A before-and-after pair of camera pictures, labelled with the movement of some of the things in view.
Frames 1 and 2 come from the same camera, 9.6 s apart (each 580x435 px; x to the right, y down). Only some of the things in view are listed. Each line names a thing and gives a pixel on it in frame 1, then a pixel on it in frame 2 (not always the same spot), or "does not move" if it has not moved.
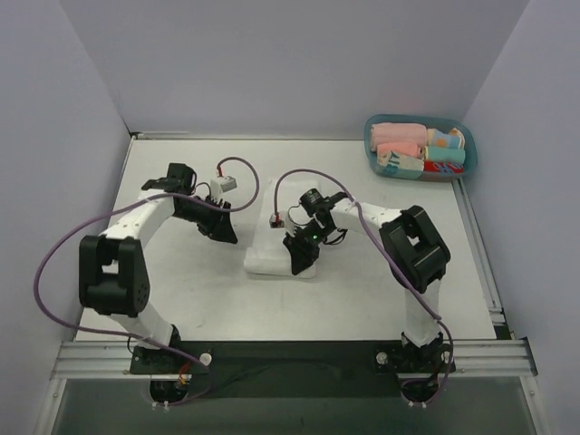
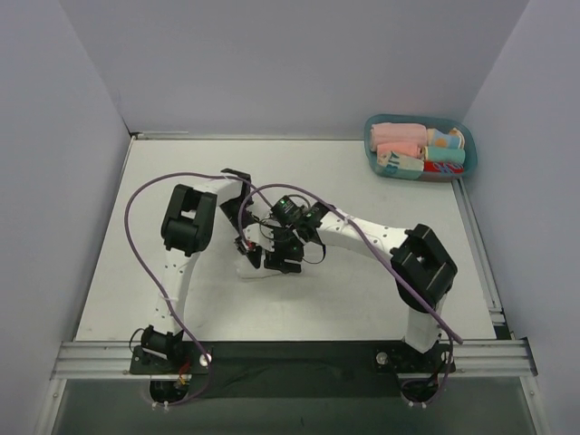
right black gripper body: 304,246 to 282,261
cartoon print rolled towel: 438,139 does not move
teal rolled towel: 444,154 does not move
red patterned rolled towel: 445,167 does not move
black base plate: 296,369 does not move
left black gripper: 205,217 to 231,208
